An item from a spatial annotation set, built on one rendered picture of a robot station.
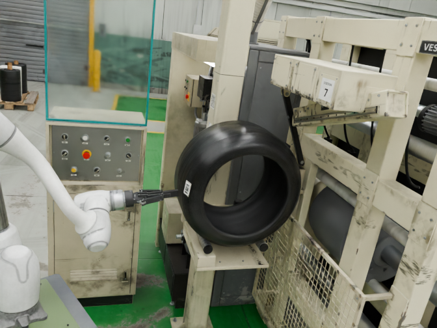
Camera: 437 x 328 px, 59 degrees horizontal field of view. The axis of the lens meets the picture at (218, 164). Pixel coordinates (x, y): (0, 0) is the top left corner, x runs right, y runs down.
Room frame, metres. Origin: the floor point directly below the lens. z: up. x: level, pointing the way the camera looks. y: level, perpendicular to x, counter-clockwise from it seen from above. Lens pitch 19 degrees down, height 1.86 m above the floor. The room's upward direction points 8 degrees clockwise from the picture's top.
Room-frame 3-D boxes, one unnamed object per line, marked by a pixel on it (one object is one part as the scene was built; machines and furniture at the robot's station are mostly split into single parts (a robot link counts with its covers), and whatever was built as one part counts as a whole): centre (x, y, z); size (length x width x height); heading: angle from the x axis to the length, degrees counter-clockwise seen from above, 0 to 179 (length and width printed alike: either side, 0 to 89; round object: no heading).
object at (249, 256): (1.76, -0.09, 0.80); 0.37 x 0.36 x 0.02; 108
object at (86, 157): (2.28, 0.77, 0.63); 0.56 x 0.41 x 1.27; 108
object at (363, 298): (1.64, -0.47, 0.65); 0.90 x 0.02 x 0.70; 18
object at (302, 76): (1.73, -0.41, 1.71); 0.61 x 0.25 x 0.15; 18
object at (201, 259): (1.72, 0.05, 0.83); 0.36 x 0.09 x 0.06; 18
